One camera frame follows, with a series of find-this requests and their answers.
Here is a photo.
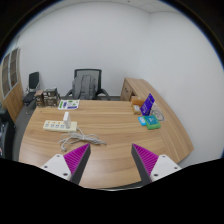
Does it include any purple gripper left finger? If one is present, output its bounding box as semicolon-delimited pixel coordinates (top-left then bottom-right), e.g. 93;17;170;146
41;144;91;184

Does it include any orange brown box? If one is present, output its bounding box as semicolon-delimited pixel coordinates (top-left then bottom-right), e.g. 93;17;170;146
131;96;145;115

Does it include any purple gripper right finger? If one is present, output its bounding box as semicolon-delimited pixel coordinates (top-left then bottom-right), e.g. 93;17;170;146
131;144;180;183

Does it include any clear plastic bag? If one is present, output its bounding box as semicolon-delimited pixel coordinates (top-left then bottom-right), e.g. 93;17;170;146
150;103;165;121

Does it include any wooden cabinet with glass doors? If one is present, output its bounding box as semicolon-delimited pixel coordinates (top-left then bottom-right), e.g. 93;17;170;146
0;48;23;121

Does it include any green white leaflet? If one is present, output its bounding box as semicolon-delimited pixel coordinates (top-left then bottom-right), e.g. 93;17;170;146
58;100;79;110

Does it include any black mesh office chair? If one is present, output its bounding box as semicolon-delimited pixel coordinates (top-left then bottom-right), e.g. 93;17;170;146
65;68;110;100

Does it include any brown box stack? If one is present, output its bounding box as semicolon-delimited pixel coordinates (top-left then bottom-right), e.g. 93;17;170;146
35;87;60;107

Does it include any white charger adapter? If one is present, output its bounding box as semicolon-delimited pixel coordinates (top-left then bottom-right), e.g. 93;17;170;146
63;112;71;128

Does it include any grey backpack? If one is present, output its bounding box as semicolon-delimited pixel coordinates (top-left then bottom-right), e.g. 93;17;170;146
72;75;96;100

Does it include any green box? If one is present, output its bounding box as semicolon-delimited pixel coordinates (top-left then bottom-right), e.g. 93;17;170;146
144;115;161;130

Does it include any blue small box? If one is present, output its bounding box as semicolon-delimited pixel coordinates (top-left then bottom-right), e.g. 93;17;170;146
138;116;146;126

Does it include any black side chair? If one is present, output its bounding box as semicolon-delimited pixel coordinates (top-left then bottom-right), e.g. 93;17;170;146
22;72;40;107

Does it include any purple upright box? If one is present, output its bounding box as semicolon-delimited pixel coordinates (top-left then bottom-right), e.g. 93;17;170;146
140;94;155;116

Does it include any white power strip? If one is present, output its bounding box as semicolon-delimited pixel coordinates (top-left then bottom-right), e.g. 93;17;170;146
43;120;77;132

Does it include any white coiled charger cable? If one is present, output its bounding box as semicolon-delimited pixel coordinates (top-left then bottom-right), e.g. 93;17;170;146
58;128;107;153

